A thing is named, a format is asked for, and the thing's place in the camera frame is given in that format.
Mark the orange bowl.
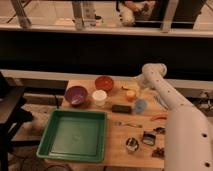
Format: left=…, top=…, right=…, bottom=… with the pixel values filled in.
left=95, top=76, right=114, bottom=91

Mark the white plastic cup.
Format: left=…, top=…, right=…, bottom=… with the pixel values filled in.
left=92, top=90, right=107, bottom=106

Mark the metal measuring cup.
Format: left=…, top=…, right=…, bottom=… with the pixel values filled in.
left=142, top=131, right=156, bottom=146

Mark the clear plastic bag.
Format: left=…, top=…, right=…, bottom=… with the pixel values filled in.
left=154, top=96, right=168, bottom=110

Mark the purple bowl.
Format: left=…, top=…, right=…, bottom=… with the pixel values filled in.
left=65, top=86, right=88, bottom=106

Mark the green plastic tray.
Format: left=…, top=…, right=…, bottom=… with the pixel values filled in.
left=37, top=109, right=107, bottom=163

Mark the bunch of dark grapes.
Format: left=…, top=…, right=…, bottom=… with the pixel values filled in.
left=152, top=147, right=165, bottom=158

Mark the black chair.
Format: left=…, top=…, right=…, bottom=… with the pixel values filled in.
left=0, top=72, right=33, bottom=171

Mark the blue plastic cup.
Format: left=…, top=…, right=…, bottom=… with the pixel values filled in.
left=134, top=99, right=147, bottom=114

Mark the round metal cup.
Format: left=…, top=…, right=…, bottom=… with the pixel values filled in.
left=126, top=137, right=139, bottom=154

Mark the black rectangular block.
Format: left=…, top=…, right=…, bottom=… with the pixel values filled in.
left=111, top=105, right=132, bottom=113

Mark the silver fork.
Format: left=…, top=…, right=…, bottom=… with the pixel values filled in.
left=113, top=121, right=143, bottom=128

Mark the black handled knife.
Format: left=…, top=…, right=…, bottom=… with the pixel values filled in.
left=153, top=127, right=165, bottom=134

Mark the red handled tool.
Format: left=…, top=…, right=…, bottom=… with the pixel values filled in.
left=150, top=115, right=167, bottom=121

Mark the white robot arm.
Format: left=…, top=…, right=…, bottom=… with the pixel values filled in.
left=139, top=63, right=213, bottom=171

